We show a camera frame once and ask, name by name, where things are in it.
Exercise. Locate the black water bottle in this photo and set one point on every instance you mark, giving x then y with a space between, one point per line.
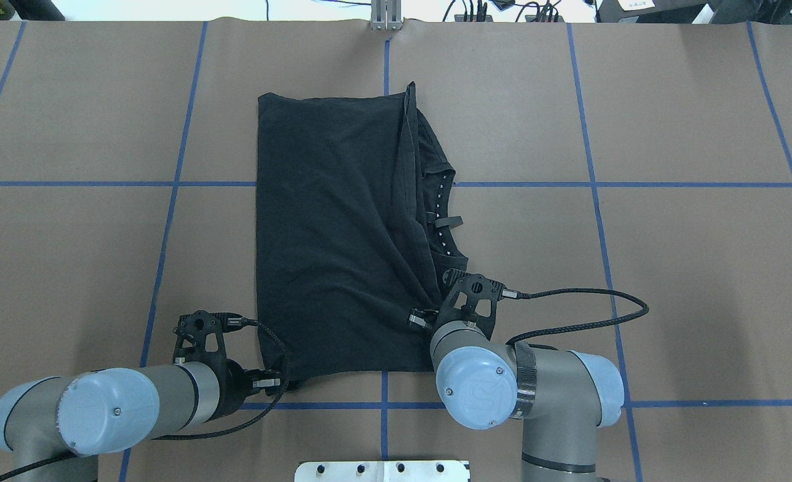
37 10

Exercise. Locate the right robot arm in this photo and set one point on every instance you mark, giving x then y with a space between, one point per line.
561 397

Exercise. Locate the black label printer box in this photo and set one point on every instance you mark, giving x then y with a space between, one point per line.
668 12

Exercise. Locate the black graphic t-shirt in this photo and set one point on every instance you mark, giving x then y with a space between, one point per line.
353 232

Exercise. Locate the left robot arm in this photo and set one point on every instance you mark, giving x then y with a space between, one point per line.
57 427

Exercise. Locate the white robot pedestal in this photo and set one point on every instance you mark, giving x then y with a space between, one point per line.
404 470

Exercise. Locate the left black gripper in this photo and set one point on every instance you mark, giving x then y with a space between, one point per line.
233 386

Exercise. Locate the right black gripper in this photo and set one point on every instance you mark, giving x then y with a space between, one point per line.
418 319

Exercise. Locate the aluminium frame post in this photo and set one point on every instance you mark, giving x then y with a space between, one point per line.
386 15

